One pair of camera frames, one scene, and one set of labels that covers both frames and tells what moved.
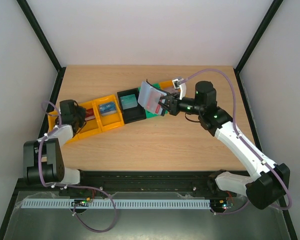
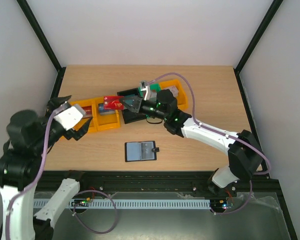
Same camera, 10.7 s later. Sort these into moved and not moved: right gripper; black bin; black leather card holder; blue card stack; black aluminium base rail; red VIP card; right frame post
Moved: right gripper; black leather card holder; red VIP card
Not moved: black bin; blue card stack; right frame post; black aluminium base rail
